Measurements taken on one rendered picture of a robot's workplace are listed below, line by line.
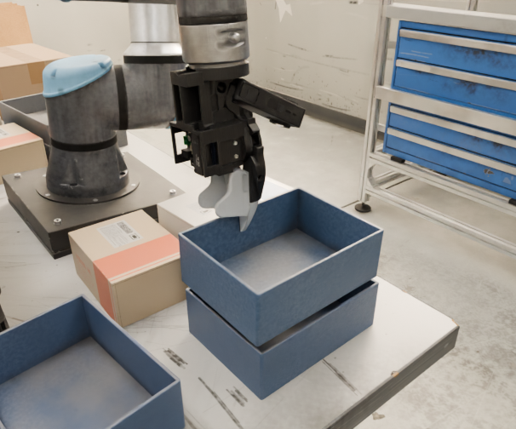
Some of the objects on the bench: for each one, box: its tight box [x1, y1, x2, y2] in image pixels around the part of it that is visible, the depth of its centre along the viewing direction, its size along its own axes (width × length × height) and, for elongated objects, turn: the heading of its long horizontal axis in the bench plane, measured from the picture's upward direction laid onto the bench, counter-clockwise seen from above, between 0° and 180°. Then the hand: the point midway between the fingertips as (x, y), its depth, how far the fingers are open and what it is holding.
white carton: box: [157, 176, 294, 240], centre depth 83 cm, size 20×12×9 cm, turn 134°
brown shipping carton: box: [0, 43, 72, 121], centre depth 153 cm, size 30×22×16 cm
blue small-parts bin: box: [0, 294, 186, 429], centre depth 53 cm, size 20×15×7 cm
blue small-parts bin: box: [186, 278, 379, 400], centre depth 65 cm, size 20×15×7 cm
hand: (243, 219), depth 65 cm, fingers closed, pressing on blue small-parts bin
